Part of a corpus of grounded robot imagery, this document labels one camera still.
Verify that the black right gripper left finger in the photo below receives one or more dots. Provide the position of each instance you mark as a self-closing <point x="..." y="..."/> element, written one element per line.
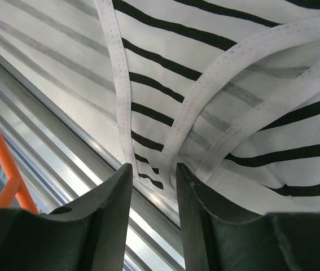
<point x="88" y="233"/>

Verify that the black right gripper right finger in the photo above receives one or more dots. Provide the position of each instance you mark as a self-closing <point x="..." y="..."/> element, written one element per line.
<point x="218" y="234"/>

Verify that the orange plastic hanger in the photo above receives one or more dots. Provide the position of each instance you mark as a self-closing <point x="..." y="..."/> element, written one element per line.
<point x="15" y="188"/>

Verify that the white black striped tank top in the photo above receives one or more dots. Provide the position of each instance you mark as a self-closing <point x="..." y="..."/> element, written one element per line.
<point x="230" y="88"/>

